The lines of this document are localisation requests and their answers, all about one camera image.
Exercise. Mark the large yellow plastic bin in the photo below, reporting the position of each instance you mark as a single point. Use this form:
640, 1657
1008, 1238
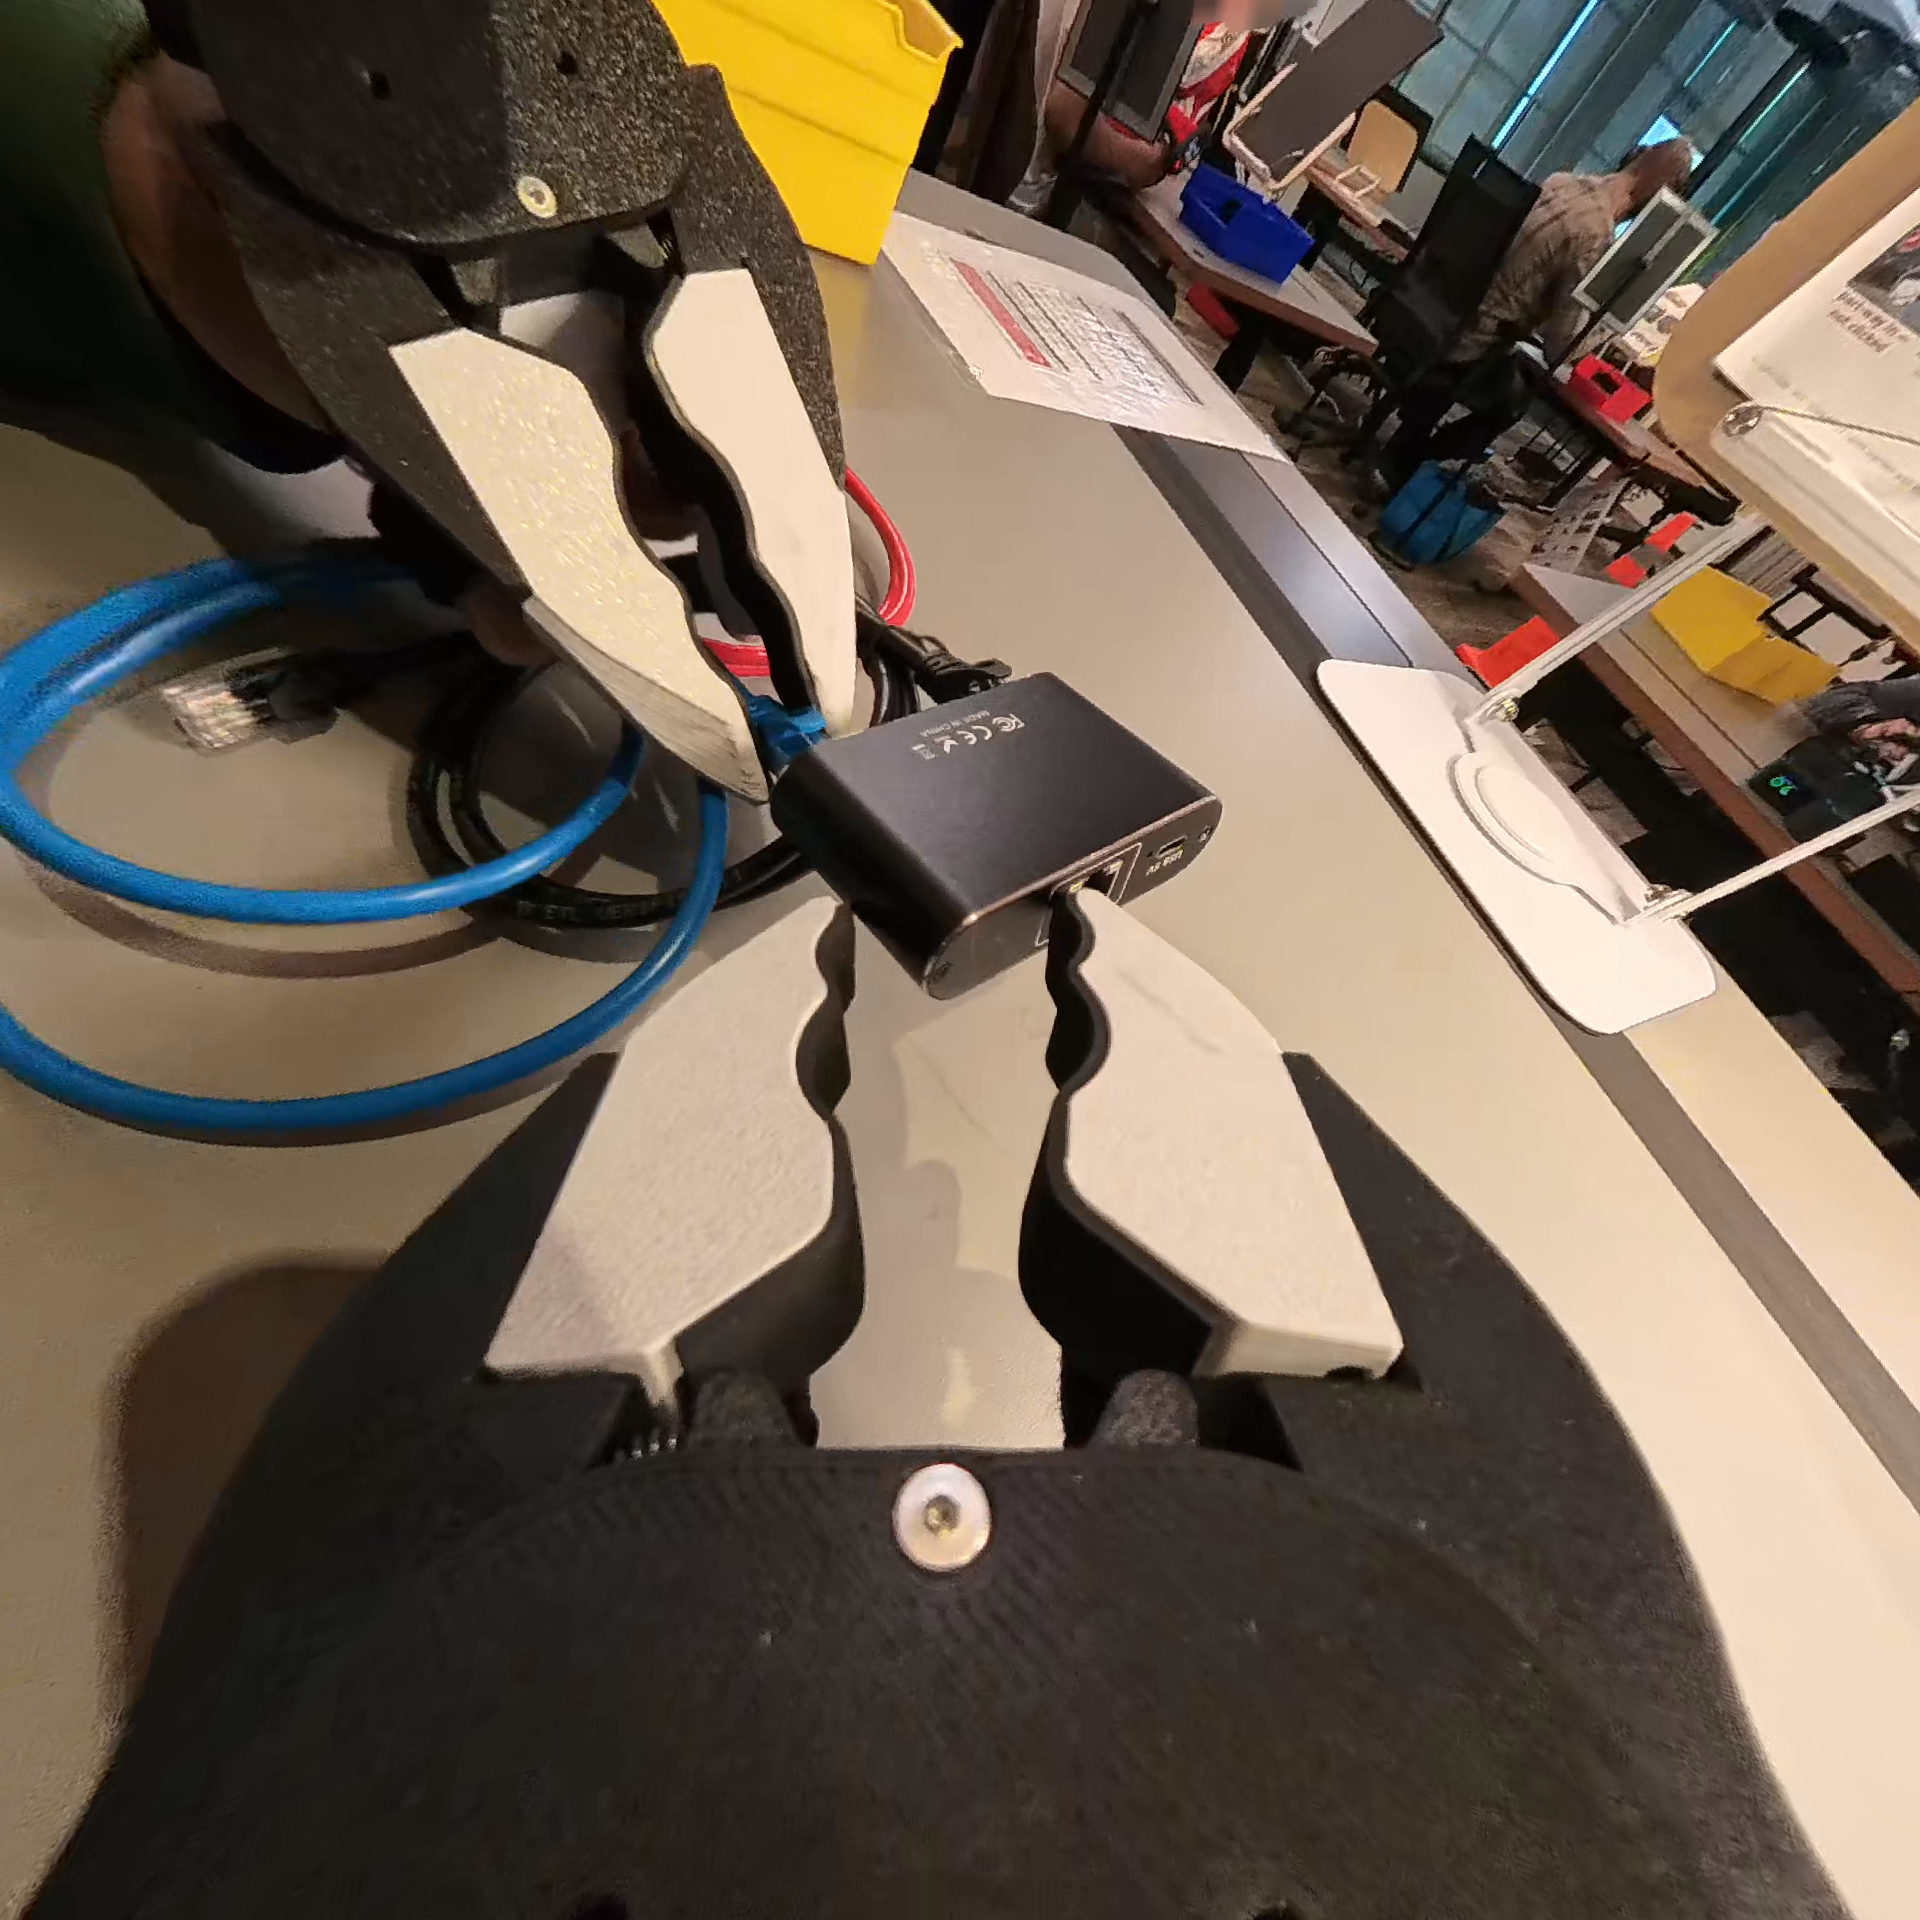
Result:
810, 120

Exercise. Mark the black office chair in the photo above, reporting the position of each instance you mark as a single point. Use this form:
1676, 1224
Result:
1463, 224

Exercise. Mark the small yellow bin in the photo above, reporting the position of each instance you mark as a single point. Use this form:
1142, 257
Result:
1723, 622

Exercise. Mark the grey computer monitor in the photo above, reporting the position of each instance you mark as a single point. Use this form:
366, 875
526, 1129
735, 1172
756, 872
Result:
1124, 60

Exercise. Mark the newspaper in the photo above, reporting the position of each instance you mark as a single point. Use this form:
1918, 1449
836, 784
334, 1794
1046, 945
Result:
1844, 390

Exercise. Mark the dark panel on stand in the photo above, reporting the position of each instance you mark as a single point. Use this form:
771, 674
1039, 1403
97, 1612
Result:
1335, 75

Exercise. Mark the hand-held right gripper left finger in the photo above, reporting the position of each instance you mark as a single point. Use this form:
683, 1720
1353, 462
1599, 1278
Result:
691, 1185

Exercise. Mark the laminated paper sheet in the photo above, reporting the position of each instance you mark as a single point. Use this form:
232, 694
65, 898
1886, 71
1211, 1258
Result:
1080, 339

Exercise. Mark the person's left forearm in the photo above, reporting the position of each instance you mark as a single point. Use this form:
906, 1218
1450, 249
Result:
54, 180

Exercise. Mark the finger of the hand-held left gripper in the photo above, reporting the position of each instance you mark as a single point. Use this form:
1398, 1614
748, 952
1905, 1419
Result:
539, 495
764, 451

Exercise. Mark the small computer monitor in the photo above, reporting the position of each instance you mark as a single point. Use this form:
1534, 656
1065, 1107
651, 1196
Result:
1641, 255

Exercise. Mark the red plastic block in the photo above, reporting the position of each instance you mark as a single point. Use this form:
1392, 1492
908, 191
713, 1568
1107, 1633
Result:
1505, 652

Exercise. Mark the white display stand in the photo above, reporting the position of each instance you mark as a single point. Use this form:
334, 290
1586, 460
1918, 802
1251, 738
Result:
1515, 840

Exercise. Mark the person's left hand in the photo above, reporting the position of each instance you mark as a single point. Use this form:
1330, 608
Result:
171, 224

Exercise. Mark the black ethernet adapter box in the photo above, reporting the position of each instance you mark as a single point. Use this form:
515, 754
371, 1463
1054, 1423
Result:
974, 809

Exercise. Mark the blue bag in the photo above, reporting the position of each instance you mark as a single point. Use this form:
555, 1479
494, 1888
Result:
1436, 512

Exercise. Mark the small red bin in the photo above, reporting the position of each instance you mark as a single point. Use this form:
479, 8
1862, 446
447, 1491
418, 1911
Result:
1608, 386

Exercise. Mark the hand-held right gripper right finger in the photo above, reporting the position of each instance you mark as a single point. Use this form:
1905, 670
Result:
1200, 1185

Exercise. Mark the wooden display board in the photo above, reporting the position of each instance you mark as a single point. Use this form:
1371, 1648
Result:
1687, 376

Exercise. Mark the black device with green display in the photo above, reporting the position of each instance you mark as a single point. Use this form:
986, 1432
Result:
1822, 796

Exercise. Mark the small blue bin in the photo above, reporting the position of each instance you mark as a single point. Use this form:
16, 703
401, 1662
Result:
1243, 224

